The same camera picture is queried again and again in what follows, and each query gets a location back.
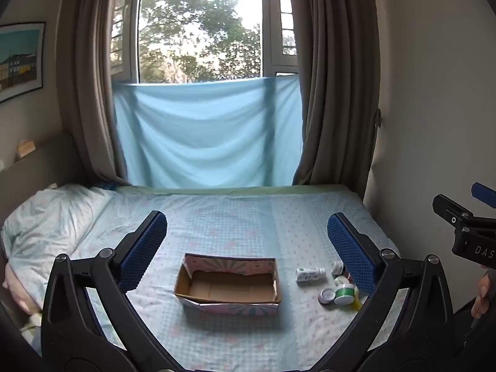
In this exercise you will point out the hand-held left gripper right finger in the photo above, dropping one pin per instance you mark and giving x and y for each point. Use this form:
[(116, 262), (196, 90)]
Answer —
[(350, 255)]

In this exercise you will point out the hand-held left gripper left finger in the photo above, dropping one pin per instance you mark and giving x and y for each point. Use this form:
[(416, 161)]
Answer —
[(143, 248)]

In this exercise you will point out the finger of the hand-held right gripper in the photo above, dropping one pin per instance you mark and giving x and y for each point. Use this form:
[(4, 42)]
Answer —
[(449, 211), (483, 193)]

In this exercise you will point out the black white jar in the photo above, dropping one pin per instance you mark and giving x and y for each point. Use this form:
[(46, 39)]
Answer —
[(336, 267)]

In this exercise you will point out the green jar white lid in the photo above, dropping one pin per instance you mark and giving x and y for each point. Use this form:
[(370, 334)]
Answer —
[(344, 293)]

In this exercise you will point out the white plastic bottle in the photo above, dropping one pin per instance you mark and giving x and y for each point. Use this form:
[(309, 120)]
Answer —
[(309, 275)]

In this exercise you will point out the small silver lid can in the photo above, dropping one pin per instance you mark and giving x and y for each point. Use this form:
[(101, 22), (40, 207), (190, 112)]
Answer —
[(326, 296)]

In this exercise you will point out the yellow tape roll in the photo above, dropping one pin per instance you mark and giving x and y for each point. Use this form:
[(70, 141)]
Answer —
[(358, 303)]

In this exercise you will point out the cardboard box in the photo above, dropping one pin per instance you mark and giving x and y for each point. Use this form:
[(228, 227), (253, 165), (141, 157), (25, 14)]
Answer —
[(226, 288)]

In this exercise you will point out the person's right hand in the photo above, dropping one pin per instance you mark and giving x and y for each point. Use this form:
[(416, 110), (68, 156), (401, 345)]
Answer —
[(482, 294)]

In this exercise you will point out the small white green container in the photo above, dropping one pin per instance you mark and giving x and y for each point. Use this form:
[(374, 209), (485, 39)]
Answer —
[(341, 280)]

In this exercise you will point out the floral pillow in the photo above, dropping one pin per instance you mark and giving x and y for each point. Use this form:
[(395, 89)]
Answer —
[(50, 224)]

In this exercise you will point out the curtain holdback hook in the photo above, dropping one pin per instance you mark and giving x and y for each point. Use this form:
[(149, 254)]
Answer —
[(379, 117)]

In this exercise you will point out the light blue hanging cloth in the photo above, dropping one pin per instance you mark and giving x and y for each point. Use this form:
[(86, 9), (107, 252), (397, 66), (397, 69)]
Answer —
[(205, 135)]

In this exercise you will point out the beige headboard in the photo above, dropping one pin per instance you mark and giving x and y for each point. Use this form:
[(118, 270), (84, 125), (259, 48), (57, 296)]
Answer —
[(46, 162)]

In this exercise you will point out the brown curtain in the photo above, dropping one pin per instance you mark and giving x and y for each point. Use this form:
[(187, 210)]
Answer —
[(89, 85), (337, 85)]

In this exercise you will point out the window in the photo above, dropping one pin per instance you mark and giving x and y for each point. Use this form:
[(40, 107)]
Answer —
[(193, 27)]

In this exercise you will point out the framed wall picture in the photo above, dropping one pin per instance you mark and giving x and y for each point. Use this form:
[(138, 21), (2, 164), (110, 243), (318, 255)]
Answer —
[(19, 62)]

